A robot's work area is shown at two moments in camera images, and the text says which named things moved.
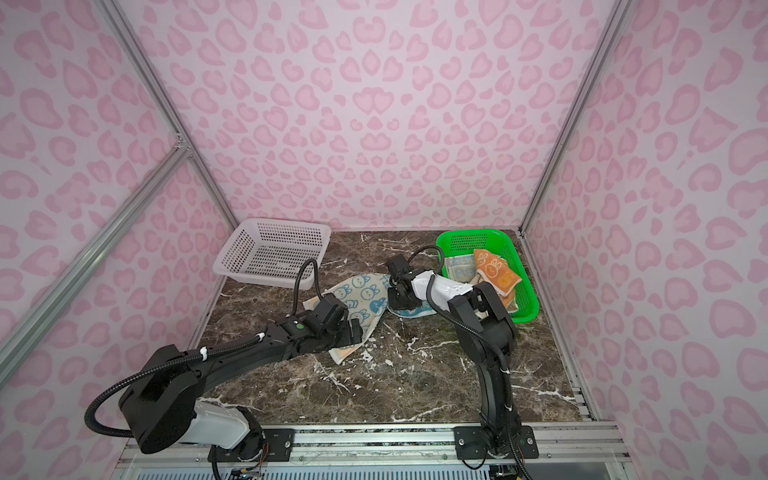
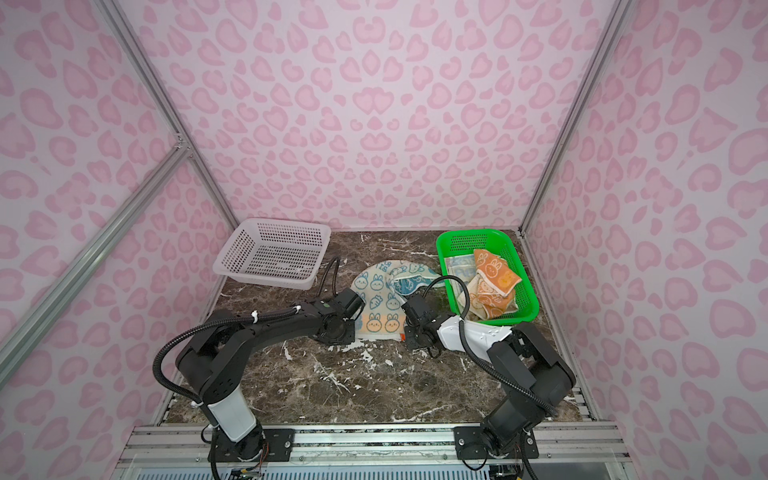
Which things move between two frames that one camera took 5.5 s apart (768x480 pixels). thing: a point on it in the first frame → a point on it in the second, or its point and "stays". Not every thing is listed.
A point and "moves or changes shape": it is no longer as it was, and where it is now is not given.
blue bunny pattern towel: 366,300 moves or changes shape
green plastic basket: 456,242 stays
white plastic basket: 272,251 stays
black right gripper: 393,302 → 408,330
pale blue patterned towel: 461,268 stays
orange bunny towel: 496,272 stays
